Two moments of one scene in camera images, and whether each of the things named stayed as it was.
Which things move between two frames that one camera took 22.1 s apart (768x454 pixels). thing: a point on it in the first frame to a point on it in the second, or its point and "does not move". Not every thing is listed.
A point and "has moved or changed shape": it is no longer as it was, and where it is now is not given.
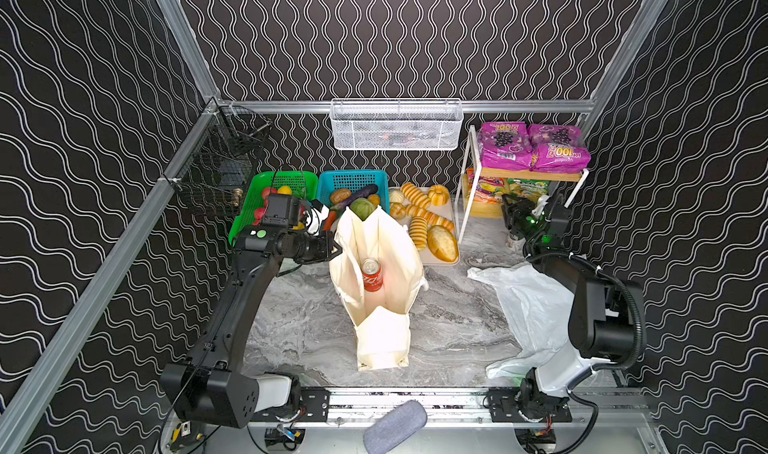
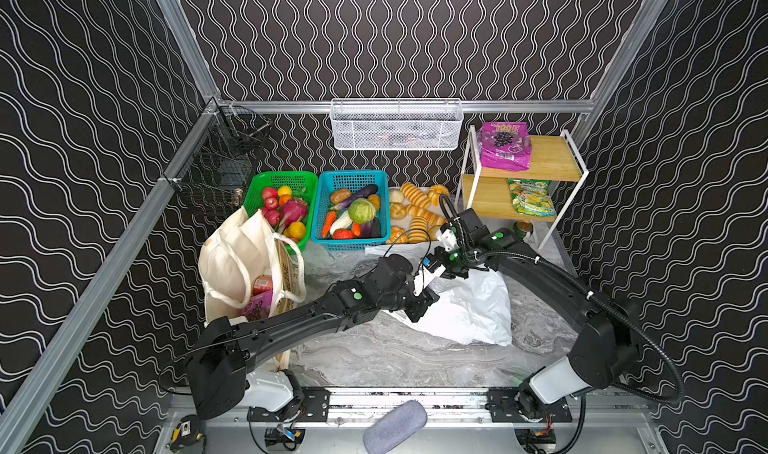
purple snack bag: x=505 y=146 does not move
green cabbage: x=362 y=207 does not move
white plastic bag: x=540 y=308 to x=470 y=310
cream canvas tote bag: x=380 y=318 to x=242 y=248
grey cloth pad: x=395 y=427 does not move
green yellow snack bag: x=528 y=188 does not move
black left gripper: x=327 y=245 to x=417 y=301
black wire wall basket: x=221 y=158 does not move
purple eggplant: x=370 y=189 does not move
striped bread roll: x=418 y=231 does not move
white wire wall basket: x=396 y=124 does not move
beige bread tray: x=428 y=216 does not move
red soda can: x=372 y=274 has moved or changed shape
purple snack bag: x=557 y=149 has moved or changed shape
